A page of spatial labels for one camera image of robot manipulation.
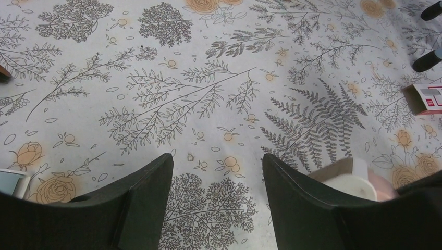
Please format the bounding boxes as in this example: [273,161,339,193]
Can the grey tripod stand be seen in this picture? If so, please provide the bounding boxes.
[412,1,441,72]

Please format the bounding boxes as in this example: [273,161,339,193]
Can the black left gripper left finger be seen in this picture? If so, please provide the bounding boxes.
[1,153,174,249]

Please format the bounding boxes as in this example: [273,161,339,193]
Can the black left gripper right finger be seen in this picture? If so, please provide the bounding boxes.
[262,153,441,249]

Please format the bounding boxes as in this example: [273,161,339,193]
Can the floral patterned table mat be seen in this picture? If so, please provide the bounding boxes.
[1,1,441,249]

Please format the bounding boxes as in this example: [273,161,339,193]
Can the round tan wooden piece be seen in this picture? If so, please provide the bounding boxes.
[0,66,12,83]

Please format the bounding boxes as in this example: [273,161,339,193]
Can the red white staple box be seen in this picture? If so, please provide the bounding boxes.
[402,84,441,116]

